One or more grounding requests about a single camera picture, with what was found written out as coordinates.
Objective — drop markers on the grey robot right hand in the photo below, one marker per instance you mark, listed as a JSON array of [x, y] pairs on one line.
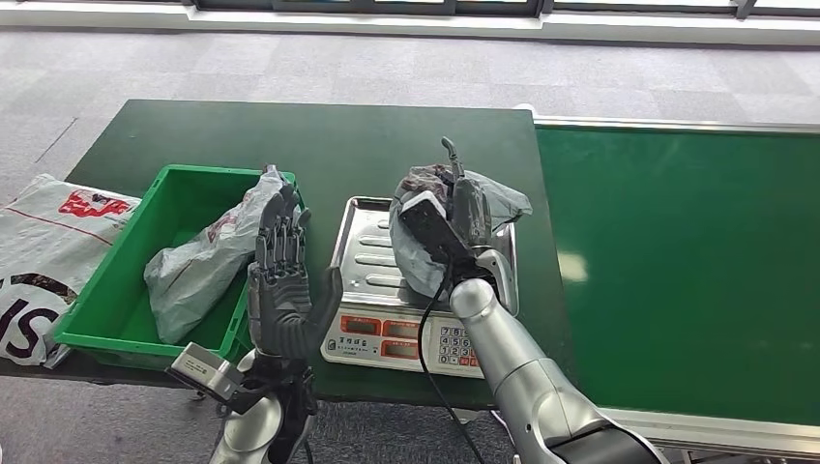
[[473, 211]]

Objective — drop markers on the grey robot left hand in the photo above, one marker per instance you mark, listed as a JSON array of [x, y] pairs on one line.
[[282, 307]]

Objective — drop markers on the grey mailer package red print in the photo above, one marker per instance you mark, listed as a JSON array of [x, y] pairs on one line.
[[410, 262]]

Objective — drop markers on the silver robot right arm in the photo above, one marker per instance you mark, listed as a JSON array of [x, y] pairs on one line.
[[519, 365]]

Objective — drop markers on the plain grey plastic mailer package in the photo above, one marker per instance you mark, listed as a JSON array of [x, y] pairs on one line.
[[198, 262]]

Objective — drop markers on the white electronic scale steel tray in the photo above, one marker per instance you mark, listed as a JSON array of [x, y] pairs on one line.
[[378, 256]]

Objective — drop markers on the dark green table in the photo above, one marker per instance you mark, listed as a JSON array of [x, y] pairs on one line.
[[359, 141]]

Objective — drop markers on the green plastic crate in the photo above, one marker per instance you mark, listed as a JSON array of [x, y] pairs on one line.
[[122, 301]]

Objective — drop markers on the large white printed sack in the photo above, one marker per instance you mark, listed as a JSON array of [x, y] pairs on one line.
[[45, 250]]

